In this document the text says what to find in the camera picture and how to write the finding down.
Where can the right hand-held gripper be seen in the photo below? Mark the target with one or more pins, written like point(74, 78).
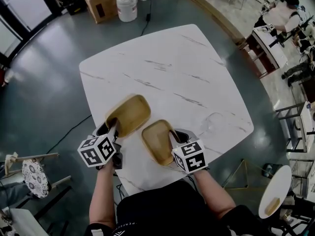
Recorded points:
point(192, 156)

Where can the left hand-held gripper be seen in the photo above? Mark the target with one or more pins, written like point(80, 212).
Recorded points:
point(97, 150)

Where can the wooden tray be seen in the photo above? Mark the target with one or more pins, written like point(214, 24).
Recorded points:
point(157, 141)
point(133, 114)

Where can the person's left forearm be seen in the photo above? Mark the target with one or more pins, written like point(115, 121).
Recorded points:
point(102, 193)

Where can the person's right forearm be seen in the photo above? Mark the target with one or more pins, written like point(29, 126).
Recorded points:
point(214, 193)

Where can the clear glass cup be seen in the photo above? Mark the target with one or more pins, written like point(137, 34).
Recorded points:
point(211, 123)

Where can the white marble table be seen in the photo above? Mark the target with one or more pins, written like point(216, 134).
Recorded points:
point(167, 65)

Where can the person's black shirt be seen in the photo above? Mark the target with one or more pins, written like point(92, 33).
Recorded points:
point(172, 210)

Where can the floral patterned stool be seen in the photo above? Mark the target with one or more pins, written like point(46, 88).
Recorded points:
point(35, 178)

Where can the round white side table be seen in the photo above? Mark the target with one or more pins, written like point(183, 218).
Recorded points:
point(276, 188)

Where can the black metal rack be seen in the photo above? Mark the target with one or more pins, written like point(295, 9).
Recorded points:
point(292, 129)

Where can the white and wooden desk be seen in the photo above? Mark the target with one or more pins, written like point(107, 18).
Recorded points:
point(268, 48)

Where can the open cardboard box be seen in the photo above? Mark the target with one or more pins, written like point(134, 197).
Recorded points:
point(101, 1)

